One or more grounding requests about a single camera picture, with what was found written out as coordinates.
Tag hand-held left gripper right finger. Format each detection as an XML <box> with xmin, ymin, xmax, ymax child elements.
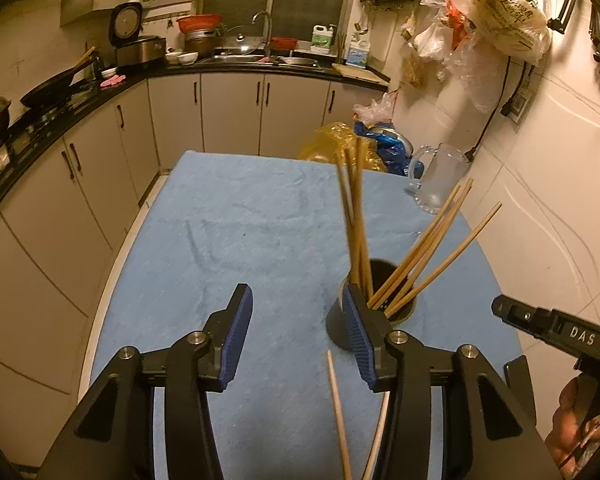
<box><xmin>341</xmin><ymin>283</ymin><xmax>561</xmax><ymax>480</ymax></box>

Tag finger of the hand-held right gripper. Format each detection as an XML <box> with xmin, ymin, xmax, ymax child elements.
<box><xmin>491</xmin><ymin>294</ymin><xmax>537</xmax><ymax>337</ymax></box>

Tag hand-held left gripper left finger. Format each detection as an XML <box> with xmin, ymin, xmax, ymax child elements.
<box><xmin>37</xmin><ymin>283</ymin><xmax>254</xmax><ymax>480</ymax></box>

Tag black utensil holder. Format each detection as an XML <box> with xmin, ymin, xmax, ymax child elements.
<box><xmin>326</xmin><ymin>258</ymin><xmax>420</xmax><ymax>352</ymax></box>

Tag person's right hand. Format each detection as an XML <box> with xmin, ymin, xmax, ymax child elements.
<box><xmin>544</xmin><ymin>375</ymin><xmax>591</xmax><ymax>478</ymax></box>

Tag blue tablecloth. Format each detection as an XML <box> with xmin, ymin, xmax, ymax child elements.
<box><xmin>89</xmin><ymin>150</ymin><xmax>523</xmax><ymax>480</ymax></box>

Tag glass mug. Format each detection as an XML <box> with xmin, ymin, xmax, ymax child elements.
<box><xmin>405</xmin><ymin>142</ymin><xmax>474</xmax><ymax>214</ymax></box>

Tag blue plastic bag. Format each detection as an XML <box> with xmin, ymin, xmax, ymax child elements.
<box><xmin>355</xmin><ymin>122</ymin><xmax>414</xmax><ymax>177</ymax></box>

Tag yellow plastic bag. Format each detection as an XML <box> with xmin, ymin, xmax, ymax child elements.
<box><xmin>300</xmin><ymin>121</ymin><xmax>387</xmax><ymax>173</ymax></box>

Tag beige kitchen cabinets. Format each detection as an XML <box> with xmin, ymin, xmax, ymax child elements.
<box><xmin>0</xmin><ymin>72</ymin><xmax>388</xmax><ymax>411</ymax></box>

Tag white plastic bag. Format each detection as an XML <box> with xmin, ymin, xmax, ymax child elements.
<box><xmin>353</xmin><ymin>91</ymin><xmax>399</xmax><ymax>126</ymax></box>

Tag hanging clear plastic bags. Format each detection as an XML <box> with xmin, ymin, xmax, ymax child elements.
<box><xmin>412</xmin><ymin>0</ymin><xmax>511</xmax><ymax>113</ymax></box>

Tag wooden cutting board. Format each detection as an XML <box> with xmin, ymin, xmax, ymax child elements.
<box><xmin>331</xmin><ymin>62</ymin><xmax>392</xmax><ymax>92</ymax></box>

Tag black kitchen countertop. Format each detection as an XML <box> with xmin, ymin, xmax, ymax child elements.
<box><xmin>0</xmin><ymin>57</ymin><xmax>391</xmax><ymax>231</ymax></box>

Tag steel sink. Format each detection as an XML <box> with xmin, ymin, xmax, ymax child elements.
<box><xmin>200</xmin><ymin>54</ymin><xmax>322</xmax><ymax>70</ymax></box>

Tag blue label bottle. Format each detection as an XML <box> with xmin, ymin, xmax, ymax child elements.
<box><xmin>346</xmin><ymin>31</ymin><xmax>372</xmax><ymax>67</ymax></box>

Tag black gas stove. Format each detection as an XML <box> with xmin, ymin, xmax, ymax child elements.
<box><xmin>0</xmin><ymin>107</ymin><xmax>97</xmax><ymax>186</ymax></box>

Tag glass pot lid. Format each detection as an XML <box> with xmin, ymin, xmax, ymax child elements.
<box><xmin>215</xmin><ymin>31</ymin><xmax>265</xmax><ymax>57</ymax></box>

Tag hanging bag of flatbread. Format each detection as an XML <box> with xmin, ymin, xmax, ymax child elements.
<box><xmin>472</xmin><ymin>0</ymin><xmax>554</xmax><ymax>66</ymax></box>

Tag metal pot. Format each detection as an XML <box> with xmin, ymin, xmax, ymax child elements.
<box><xmin>183</xmin><ymin>30</ymin><xmax>222</xmax><ymax>57</ymax></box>

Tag green label bottle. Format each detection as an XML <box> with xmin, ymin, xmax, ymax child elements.
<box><xmin>311</xmin><ymin>23</ymin><xmax>339</xmax><ymax>57</ymax></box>

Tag rice cooker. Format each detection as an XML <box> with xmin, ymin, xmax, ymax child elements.
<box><xmin>108</xmin><ymin>1</ymin><xmax>167</xmax><ymax>72</ymax></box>

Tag metal faucet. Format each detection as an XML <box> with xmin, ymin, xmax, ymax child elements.
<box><xmin>252</xmin><ymin>11</ymin><xmax>275</xmax><ymax>57</ymax></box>

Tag black wok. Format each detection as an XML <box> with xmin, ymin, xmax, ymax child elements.
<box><xmin>20</xmin><ymin>55</ymin><xmax>103</xmax><ymax>109</ymax></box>

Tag red basin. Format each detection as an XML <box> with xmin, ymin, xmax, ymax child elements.
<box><xmin>176</xmin><ymin>13</ymin><xmax>225</xmax><ymax>36</ymax></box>

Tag black power cable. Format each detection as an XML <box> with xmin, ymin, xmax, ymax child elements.
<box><xmin>464</xmin><ymin>55</ymin><xmax>513</xmax><ymax>162</ymax></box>

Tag wall socket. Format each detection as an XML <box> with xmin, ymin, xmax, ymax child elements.
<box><xmin>500</xmin><ymin>85</ymin><xmax>534</xmax><ymax>124</ymax></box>

